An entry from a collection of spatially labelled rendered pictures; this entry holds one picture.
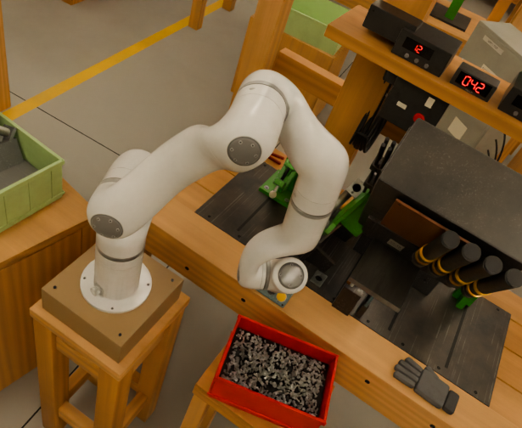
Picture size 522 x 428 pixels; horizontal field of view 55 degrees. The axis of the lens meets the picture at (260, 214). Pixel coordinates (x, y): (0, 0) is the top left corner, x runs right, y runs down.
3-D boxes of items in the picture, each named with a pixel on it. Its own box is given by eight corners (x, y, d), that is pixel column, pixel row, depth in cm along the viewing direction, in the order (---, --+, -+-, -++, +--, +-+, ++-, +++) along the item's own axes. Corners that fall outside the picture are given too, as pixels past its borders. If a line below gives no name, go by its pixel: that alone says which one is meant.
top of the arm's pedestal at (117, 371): (119, 382, 135) (120, 375, 132) (29, 316, 141) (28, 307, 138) (188, 304, 157) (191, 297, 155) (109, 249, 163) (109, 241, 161)
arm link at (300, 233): (258, 209, 99) (234, 295, 121) (336, 218, 101) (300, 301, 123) (257, 177, 105) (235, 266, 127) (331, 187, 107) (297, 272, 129)
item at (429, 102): (424, 143, 155) (450, 103, 145) (376, 115, 159) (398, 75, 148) (435, 126, 164) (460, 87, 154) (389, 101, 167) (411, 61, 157)
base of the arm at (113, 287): (109, 326, 131) (113, 288, 118) (65, 278, 137) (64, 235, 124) (165, 288, 143) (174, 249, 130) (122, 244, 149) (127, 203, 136)
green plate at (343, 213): (344, 247, 158) (388, 212, 143) (325, 229, 159) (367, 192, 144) (358, 228, 166) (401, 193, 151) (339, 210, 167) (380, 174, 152)
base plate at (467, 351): (485, 409, 152) (490, 407, 151) (193, 215, 174) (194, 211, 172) (507, 317, 181) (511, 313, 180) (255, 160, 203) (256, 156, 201)
